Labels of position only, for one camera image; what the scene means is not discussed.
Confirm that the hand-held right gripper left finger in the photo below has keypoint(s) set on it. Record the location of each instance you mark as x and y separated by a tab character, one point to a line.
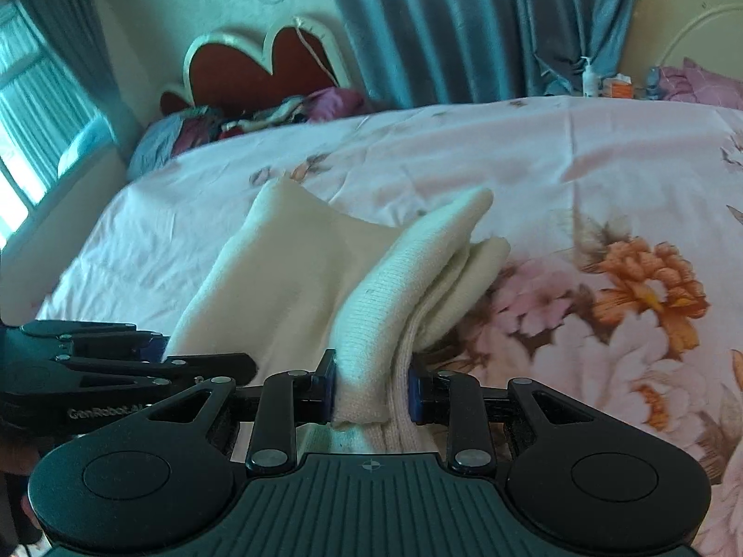
326	389

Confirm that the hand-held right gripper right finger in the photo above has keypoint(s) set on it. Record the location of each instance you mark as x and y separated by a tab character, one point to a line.
415	397

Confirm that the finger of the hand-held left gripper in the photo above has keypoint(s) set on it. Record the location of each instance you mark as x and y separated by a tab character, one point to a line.
220	366
154	348

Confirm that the cream knit sweater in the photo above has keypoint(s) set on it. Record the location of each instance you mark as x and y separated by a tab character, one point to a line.
278	278

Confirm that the pile of dark clothes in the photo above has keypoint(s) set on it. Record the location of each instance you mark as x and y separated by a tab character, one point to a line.
290	110

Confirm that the blue-grey pillow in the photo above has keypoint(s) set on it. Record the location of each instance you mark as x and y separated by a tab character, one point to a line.
154	148

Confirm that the window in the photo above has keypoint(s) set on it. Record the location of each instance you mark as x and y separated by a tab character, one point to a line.
35	104

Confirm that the pink floral bed sheet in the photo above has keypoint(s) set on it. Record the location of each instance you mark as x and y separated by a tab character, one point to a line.
580	156

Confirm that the red heart-shaped headboard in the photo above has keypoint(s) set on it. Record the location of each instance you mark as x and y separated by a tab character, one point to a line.
290	64

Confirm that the blue window curtain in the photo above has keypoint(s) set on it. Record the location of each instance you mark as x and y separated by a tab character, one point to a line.
69	40

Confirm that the white lotion bottle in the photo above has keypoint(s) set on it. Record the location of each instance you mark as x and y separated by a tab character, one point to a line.
590	81

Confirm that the orange box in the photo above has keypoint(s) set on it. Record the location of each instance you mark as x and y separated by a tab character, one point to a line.
616	87

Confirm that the pink pillow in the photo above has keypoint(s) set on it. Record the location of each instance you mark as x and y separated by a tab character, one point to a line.
702	84

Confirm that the cream round bed board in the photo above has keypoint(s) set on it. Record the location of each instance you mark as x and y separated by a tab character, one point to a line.
667	23

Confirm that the cream bed frame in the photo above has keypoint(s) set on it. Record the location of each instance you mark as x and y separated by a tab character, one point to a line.
58	232

